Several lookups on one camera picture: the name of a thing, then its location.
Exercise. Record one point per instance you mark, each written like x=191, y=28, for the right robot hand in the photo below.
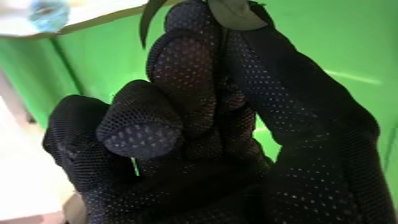
x=285, y=133

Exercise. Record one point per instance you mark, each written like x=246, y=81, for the green sprig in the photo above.
x=237, y=15

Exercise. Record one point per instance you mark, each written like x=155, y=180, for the white sheet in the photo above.
x=100, y=10

